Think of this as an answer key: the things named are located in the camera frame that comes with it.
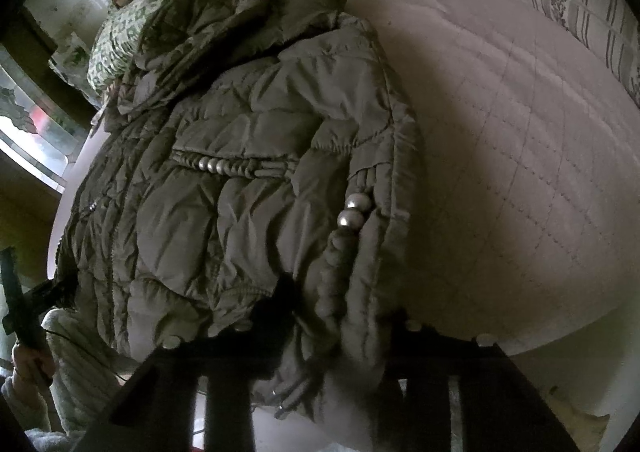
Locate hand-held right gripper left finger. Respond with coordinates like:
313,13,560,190
75,282,301,452

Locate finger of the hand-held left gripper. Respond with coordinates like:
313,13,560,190
30,277,76,313

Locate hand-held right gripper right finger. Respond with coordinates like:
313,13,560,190
382,314,583,452

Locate grey-green quilted jacket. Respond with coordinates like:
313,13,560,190
55,0,426,428

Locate white fleece sleeved forearm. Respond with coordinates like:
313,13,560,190
0,372,68,440

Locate person's left hand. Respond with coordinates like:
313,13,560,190
11,341,57,384

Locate window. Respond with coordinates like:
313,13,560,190
0,47,88,193

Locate white leaf print pillow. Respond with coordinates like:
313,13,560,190
49,31,95,85

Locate green patterned pillow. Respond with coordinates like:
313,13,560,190
87,0,166,95

